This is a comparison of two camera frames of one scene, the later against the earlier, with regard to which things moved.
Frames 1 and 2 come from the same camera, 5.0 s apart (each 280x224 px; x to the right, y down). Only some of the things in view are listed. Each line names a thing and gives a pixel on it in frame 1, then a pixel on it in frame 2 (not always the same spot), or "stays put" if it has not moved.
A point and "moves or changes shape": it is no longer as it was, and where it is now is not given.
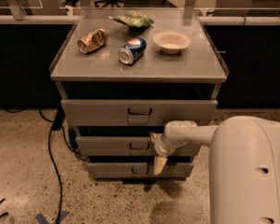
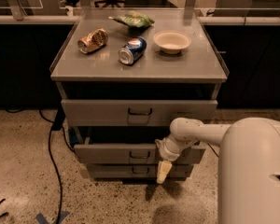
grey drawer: (126, 146) moves or changes shape
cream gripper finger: (154, 135) to (159, 143)
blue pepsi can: (133, 49) stays put
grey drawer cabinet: (123, 73) stays put
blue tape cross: (43, 220) stays put
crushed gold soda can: (92, 40) stays put
